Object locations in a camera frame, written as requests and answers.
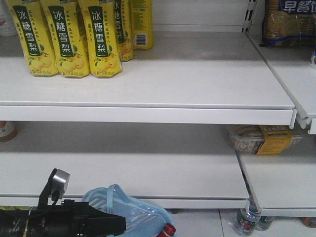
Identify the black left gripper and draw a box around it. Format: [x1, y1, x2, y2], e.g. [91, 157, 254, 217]
[29, 200, 126, 237]

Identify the light blue plastic basket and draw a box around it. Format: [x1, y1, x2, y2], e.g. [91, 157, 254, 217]
[81, 184, 175, 237]

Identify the red coca-cola can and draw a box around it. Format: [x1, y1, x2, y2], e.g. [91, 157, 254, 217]
[158, 223, 176, 237]

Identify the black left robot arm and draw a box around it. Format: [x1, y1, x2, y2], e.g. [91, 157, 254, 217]
[0, 199, 126, 237]

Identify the white shelf unit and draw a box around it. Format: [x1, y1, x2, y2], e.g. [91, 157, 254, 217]
[0, 31, 294, 208]
[234, 0, 316, 218]

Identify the orange C100 juice bottle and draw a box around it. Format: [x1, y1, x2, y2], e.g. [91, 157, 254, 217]
[0, 121, 17, 142]

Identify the clear water bottle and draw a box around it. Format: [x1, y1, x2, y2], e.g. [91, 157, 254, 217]
[255, 216, 275, 231]
[234, 209, 260, 237]

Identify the yellow pear drink bottle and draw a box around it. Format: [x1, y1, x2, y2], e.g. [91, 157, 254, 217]
[114, 0, 134, 62]
[40, 0, 90, 78]
[5, 0, 59, 77]
[131, 0, 154, 50]
[79, 0, 122, 78]

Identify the cookie tray yellow band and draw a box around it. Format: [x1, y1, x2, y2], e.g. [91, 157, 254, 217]
[229, 125, 307, 155]

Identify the white shelf unit far right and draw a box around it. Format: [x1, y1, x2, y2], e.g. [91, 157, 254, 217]
[234, 0, 316, 218]

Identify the white peach drink bottle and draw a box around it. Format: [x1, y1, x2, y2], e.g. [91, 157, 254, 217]
[0, 0, 17, 37]

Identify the breakfast biscuit pack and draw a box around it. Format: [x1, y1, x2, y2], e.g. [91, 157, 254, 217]
[262, 0, 316, 47]

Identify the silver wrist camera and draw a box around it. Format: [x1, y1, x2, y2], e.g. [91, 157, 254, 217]
[38, 168, 70, 209]

